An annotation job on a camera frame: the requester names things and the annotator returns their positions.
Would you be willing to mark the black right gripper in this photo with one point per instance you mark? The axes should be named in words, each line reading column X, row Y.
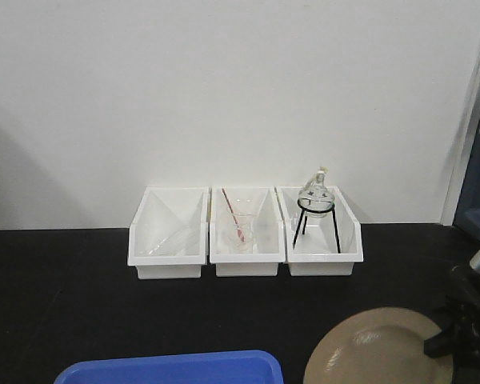
column 460, row 338

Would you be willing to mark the beige plate with black rim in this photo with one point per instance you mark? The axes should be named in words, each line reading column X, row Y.
column 382, row 345

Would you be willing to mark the blue plastic tray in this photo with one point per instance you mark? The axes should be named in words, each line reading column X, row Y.
column 241, row 366

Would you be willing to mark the right white storage bin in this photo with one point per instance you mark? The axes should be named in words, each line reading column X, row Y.
column 315, row 252

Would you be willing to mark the white storage bin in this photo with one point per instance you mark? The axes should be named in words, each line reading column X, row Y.
column 315, row 252
column 269, row 248
column 169, row 234

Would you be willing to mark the round glass flask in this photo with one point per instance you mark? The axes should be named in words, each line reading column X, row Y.
column 316, row 200

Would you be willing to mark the middle white storage bin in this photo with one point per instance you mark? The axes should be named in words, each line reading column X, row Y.
column 269, row 248

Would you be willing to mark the glass beaker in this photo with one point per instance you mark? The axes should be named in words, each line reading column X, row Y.
column 246, row 216

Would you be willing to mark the red glass stirring rod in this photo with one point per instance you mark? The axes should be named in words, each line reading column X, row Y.
column 239, row 230

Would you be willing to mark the left white storage bin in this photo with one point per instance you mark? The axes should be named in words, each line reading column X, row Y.
column 169, row 234

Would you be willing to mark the black wire tripod stand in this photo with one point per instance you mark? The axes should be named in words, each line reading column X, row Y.
column 302, row 221

